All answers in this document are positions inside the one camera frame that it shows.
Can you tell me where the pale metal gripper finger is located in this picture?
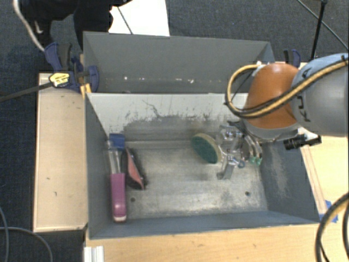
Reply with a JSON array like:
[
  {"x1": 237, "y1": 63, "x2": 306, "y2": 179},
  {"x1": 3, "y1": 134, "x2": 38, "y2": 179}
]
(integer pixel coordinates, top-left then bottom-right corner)
[
  {"x1": 216, "y1": 157, "x2": 238, "y2": 181},
  {"x1": 215, "y1": 124, "x2": 238, "y2": 158}
]

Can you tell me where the green round sponge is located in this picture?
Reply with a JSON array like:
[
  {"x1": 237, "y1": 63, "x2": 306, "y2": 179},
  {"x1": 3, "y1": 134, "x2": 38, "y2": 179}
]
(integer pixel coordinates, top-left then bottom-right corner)
[{"x1": 190, "y1": 133, "x2": 222, "y2": 165}]

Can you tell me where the grey metal bin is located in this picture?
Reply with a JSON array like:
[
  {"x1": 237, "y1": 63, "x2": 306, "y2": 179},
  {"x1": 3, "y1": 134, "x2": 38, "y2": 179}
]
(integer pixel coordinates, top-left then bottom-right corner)
[{"x1": 82, "y1": 31, "x2": 321, "y2": 240}]

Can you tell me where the pale wood board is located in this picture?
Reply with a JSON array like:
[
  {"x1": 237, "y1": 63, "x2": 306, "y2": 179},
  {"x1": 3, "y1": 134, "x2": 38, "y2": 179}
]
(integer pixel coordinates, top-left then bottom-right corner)
[{"x1": 32, "y1": 73, "x2": 89, "y2": 233}]

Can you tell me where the person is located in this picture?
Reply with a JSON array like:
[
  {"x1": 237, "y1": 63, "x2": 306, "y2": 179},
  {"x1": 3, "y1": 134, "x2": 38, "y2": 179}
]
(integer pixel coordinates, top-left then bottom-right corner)
[{"x1": 12, "y1": 0, "x2": 143, "y2": 52}]

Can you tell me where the black cylinder on white bracket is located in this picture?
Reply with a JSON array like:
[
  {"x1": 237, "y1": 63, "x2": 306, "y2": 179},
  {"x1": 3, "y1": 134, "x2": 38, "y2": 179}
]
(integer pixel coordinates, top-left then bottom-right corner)
[{"x1": 282, "y1": 127, "x2": 323, "y2": 151}]

